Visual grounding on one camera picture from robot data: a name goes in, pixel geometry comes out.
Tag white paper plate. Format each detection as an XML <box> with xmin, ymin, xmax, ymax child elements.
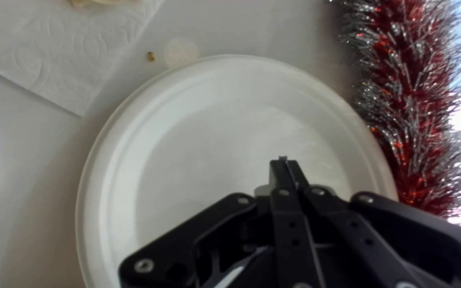
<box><xmin>75</xmin><ymin>55</ymin><xmax>397</xmax><ymax>288</ymax></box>

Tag red silver tinsel garland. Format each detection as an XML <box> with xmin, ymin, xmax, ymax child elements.
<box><xmin>331</xmin><ymin>0</ymin><xmax>461</xmax><ymax>218</ymax></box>

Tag white plastic utensil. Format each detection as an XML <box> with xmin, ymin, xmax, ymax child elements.
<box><xmin>67</xmin><ymin>0</ymin><xmax>134</xmax><ymax>8</ymax></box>

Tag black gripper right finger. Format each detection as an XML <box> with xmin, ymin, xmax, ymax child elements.
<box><xmin>285</xmin><ymin>160</ymin><xmax>461</xmax><ymax>288</ymax></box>

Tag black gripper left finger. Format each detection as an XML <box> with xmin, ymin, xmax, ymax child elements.
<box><xmin>118</xmin><ymin>157</ymin><xmax>325</xmax><ymax>288</ymax></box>

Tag white paper towel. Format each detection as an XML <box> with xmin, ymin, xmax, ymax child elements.
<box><xmin>0</xmin><ymin>0</ymin><xmax>164</xmax><ymax>117</ymax></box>

